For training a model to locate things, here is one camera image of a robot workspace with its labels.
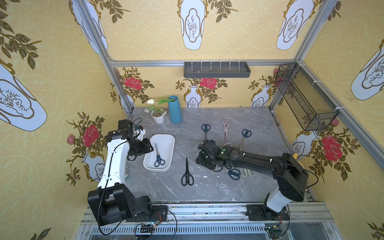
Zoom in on small teal scissors front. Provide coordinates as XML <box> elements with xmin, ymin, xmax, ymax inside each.
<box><xmin>228</xmin><ymin>169</ymin><xmax>241</xmax><ymax>181</ymax></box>

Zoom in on blue grey handled scissors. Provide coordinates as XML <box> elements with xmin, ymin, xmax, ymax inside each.
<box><xmin>154</xmin><ymin>144</ymin><xmax>166</xmax><ymax>168</ymax></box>

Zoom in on white plastic storage box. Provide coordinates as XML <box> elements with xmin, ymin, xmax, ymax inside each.
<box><xmin>143</xmin><ymin>134</ymin><xmax>175</xmax><ymax>173</ymax></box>

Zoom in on white handled scissors front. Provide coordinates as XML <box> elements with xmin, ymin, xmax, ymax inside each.
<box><xmin>240</xmin><ymin>168</ymin><xmax>255</xmax><ymax>177</ymax></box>

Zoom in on black scissors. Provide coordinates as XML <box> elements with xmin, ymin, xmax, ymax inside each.
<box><xmin>181</xmin><ymin>158</ymin><xmax>194</xmax><ymax>186</ymax></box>

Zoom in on dark teal scissors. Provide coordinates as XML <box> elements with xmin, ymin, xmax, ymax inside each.
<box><xmin>239</xmin><ymin>129</ymin><xmax>252</xmax><ymax>150</ymax></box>
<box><xmin>201</xmin><ymin>124</ymin><xmax>211</xmax><ymax>140</ymax></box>

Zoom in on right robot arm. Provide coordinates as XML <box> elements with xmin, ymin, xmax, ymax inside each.
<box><xmin>196</xmin><ymin>140</ymin><xmax>309</xmax><ymax>213</ymax></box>

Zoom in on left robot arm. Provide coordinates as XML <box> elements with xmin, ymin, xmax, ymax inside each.
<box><xmin>88</xmin><ymin>120</ymin><xmax>154</xmax><ymax>227</ymax></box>

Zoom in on dark teal scissors back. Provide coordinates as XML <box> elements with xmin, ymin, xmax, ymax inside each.
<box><xmin>201</xmin><ymin>124</ymin><xmax>211</xmax><ymax>140</ymax></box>

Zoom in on pink scissors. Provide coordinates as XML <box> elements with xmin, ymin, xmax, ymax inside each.
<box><xmin>221</xmin><ymin>118</ymin><xmax>231</xmax><ymax>140</ymax></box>

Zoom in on white artificial tulip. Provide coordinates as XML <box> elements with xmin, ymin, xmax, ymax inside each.
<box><xmin>147</xmin><ymin>99</ymin><xmax>176</xmax><ymax>105</ymax></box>

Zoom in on teal cylindrical vase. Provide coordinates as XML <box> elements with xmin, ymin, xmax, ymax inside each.
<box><xmin>168</xmin><ymin>96</ymin><xmax>183</xmax><ymax>124</ymax></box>

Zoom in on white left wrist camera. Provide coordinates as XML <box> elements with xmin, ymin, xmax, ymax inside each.
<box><xmin>134</xmin><ymin>129</ymin><xmax>146</xmax><ymax>141</ymax></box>

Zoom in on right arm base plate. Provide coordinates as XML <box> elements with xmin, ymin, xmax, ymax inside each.
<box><xmin>246</xmin><ymin>204</ymin><xmax>290</xmax><ymax>222</ymax></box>

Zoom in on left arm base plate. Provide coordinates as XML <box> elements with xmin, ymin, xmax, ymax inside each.
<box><xmin>126</xmin><ymin>205</ymin><xmax>168</xmax><ymax>223</ymax></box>

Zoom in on grey wall shelf rack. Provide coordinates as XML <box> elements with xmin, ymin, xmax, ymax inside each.
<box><xmin>184</xmin><ymin>61</ymin><xmax>251</xmax><ymax>79</ymax></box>

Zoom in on black wire mesh basket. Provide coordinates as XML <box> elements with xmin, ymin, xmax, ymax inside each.
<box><xmin>275</xmin><ymin>63</ymin><xmax>339</xmax><ymax>131</ymax></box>

